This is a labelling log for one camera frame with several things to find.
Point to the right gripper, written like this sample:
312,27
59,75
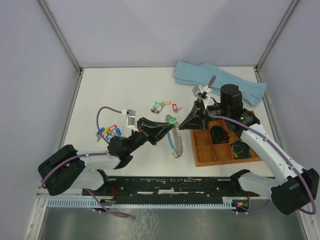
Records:
197,118

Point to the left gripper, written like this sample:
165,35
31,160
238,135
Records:
154,130

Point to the red tag key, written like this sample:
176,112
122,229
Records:
175,108

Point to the large keyring holder blue handle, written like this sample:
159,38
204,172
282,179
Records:
174,138

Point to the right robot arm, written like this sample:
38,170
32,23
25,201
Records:
293,187

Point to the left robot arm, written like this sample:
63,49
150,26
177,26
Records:
69,168

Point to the green yellow tag key bunch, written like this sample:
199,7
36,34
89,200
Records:
158,106

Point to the rolled orange-dotted tie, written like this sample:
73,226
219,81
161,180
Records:
219,135

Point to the wooden compartment tray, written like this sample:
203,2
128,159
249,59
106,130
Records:
208,154

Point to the coloured tag key bunch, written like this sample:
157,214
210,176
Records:
108,133

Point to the rolled blue-yellow tie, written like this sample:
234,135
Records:
240,150

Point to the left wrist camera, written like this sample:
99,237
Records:
130,119

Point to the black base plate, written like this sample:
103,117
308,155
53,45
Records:
210,187

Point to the grey cable duct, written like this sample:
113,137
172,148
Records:
91,203

